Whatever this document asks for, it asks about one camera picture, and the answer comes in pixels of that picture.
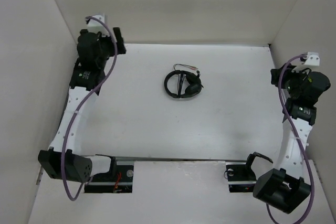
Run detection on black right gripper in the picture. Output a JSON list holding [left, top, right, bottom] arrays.
[[270, 62, 309, 99]]

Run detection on thin black headset cable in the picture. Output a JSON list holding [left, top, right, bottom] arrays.
[[173, 63, 202, 96]]

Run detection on black headset with microphone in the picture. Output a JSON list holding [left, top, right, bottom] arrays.
[[164, 70, 203, 99]]

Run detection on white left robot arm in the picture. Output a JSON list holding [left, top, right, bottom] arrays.
[[38, 27, 126, 183]]

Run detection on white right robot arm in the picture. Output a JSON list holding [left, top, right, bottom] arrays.
[[253, 63, 331, 214]]

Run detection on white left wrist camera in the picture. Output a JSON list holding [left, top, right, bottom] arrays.
[[86, 14, 108, 37]]

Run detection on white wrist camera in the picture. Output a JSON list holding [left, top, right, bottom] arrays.
[[86, 14, 108, 37], [292, 52, 320, 72]]

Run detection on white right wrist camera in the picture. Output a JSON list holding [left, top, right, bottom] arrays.
[[292, 52, 320, 72]]

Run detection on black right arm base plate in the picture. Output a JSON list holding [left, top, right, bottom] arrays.
[[224, 162, 257, 193]]

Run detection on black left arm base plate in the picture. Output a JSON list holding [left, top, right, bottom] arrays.
[[84, 162, 134, 194]]

